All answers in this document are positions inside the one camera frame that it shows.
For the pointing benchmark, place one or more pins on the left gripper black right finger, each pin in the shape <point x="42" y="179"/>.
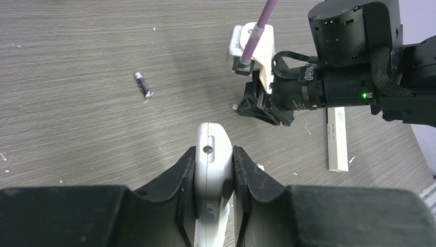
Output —
<point x="268" y="213"/>

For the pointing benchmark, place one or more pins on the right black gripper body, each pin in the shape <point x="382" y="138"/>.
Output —
<point x="256" y="103"/>

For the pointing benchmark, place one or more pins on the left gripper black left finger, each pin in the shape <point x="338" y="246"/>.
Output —
<point x="160" y="213"/>

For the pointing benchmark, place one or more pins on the small white battery cover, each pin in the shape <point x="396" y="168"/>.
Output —
<point x="261" y="167"/>

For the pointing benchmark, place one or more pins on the white air conditioner remote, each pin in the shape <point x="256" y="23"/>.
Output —
<point x="213" y="184"/>

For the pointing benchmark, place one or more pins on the long white remote control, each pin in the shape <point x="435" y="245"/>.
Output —
<point x="337" y="140"/>

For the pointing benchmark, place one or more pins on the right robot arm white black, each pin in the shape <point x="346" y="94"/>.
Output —
<point x="361" y="60"/>

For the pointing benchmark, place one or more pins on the black battery left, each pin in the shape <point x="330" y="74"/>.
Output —
<point x="142" y="85"/>

